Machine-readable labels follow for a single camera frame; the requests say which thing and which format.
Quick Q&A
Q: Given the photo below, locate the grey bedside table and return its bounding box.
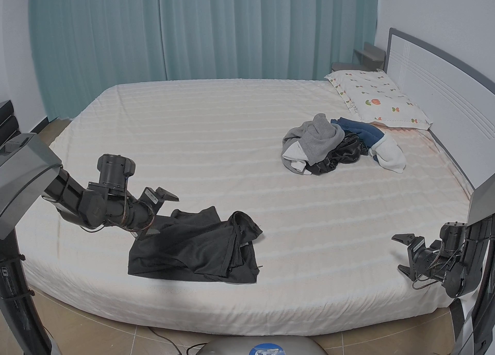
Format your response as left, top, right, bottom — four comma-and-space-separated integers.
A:
332, 42, 385, 72

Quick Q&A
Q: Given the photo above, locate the bed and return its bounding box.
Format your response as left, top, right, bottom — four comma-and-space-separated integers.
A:
17, 28, 495, 336

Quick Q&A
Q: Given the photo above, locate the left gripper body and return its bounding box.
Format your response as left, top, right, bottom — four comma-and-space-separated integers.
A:
129, 187, 165, 235

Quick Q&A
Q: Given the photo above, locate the blue-green curtain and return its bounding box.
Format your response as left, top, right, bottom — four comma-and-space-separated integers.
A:
159, 0, 380, 80
28, 0, 168, 120

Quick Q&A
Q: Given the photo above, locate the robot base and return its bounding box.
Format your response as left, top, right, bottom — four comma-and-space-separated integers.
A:
199, 337, 329, 355

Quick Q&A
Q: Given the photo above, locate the black cable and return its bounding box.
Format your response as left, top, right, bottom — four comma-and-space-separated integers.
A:
149, 327, 209, 355

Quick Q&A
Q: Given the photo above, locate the black T-shirt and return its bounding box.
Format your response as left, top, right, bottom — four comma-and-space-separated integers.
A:
128, 207, 263, 284

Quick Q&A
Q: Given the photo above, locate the black chest of drawers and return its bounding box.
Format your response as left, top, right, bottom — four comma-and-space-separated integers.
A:
0, 100, 22, 153

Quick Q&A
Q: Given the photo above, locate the pile of clothes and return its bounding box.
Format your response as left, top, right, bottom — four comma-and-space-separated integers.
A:
281, 113, 407, 176

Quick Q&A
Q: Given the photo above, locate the white printed pillow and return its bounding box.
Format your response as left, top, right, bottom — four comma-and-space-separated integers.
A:
324, 69, 433, 130

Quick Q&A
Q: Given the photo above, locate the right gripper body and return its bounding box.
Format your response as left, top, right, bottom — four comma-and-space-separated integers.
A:
406, 238, 443, 278

